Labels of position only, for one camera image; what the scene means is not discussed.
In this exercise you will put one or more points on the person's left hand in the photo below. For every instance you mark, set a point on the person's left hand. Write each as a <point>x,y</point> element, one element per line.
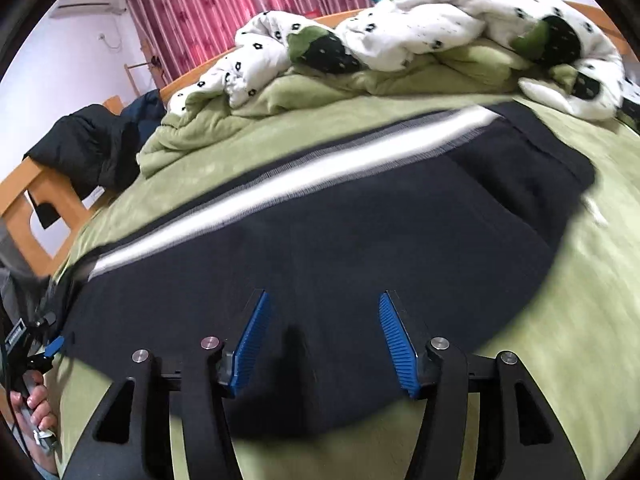
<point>36,411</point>

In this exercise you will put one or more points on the navy blue garment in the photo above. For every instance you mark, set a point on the navy blue garment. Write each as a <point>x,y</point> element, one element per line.
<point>145,113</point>

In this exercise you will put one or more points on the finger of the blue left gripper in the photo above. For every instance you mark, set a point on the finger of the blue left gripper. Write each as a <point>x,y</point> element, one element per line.
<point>55,346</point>

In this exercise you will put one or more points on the wooden bed frame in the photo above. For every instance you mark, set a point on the wooden bed frame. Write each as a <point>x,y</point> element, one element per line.
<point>32,184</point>

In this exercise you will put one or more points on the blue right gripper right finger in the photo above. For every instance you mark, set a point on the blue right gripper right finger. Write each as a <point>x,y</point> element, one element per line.
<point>405,356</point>

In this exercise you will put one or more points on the white floral quilt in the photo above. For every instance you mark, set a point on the white floral quilt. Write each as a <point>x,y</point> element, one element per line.
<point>585,71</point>

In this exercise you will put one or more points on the wooden clothes rack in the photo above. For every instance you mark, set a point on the wooden clothes rack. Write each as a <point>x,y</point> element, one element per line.
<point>148,74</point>

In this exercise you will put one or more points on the green fleece bed sheet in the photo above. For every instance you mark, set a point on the green fleece bed sheet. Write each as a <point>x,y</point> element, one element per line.
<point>579,337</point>

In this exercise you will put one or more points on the white wall air conditioner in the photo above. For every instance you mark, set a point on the white wall air conditioner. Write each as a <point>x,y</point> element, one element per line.
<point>68,9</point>

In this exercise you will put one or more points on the black jacket on footboard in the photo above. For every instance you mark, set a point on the black jacket on footboard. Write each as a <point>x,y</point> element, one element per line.
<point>94,148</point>

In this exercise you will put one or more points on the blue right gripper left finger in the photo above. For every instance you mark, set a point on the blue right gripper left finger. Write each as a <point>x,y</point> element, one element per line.
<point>242,345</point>

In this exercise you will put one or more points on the black pants with white stripe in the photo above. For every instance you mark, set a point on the black pants with white stripe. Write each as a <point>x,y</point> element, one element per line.
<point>460,212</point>

